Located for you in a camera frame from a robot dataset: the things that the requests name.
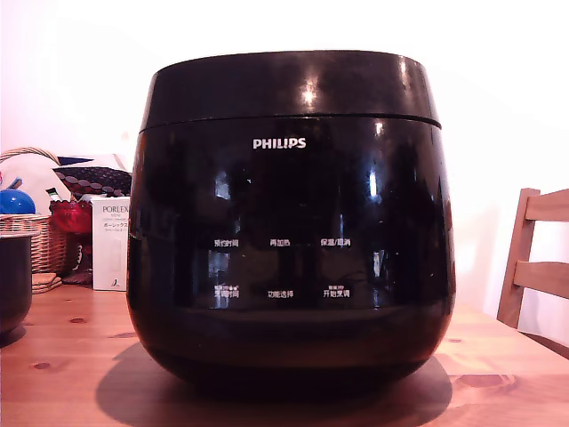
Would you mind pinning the black Philips rice cooker body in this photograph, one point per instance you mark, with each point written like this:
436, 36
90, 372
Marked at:
289, 200

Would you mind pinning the white Porlex box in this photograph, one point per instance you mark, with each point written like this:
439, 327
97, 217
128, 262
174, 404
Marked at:
109, 249

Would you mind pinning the dark dotted cushion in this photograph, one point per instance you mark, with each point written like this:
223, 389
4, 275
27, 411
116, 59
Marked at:
93, 180

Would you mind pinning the white cloth with blue print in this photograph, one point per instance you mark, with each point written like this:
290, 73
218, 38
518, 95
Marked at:
89, 159

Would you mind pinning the red glass goblet bowl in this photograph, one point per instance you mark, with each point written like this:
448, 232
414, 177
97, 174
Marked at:
71, 218

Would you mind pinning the wooden slat-back chair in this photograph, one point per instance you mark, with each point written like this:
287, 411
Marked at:
522, 249

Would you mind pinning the wicker basket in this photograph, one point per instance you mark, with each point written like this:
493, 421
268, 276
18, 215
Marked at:
44, 249

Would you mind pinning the stack of woven coasters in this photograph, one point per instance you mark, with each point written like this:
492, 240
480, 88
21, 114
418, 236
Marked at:
44, 284

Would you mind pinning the blue ball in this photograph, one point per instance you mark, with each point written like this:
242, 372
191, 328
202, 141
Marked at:
15, 202

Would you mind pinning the dark inner cooking pot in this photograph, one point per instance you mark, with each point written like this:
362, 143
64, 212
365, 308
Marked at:
13, 284

